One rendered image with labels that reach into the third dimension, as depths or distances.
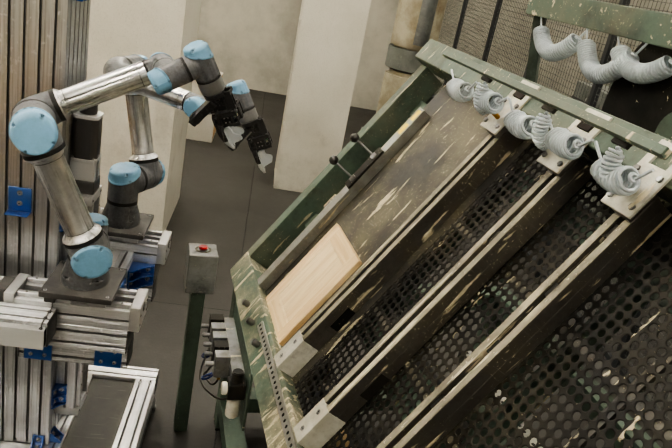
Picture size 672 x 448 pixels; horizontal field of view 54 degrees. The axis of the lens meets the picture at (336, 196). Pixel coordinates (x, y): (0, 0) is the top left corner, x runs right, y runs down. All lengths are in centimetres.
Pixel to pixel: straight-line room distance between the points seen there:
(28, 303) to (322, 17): 426
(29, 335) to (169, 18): 277
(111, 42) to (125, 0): 29
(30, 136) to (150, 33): 276
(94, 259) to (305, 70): 426
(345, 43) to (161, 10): 205
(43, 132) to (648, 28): 184
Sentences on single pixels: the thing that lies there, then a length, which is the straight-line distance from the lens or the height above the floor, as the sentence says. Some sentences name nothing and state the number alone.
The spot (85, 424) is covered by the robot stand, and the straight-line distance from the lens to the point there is 302.
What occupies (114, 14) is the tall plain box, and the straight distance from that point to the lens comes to 462.
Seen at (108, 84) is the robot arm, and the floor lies 170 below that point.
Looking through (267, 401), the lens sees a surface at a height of 84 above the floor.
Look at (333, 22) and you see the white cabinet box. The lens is 601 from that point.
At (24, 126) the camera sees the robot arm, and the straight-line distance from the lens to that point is 190.
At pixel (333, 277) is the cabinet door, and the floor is 114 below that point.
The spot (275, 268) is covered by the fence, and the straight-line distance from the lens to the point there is 262.
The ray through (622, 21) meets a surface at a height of 215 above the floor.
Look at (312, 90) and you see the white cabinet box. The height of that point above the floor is 100.
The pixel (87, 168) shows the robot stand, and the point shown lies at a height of 135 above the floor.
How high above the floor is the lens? 217
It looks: 20 degrees down
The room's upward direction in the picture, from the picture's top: 11 degrees clockwise
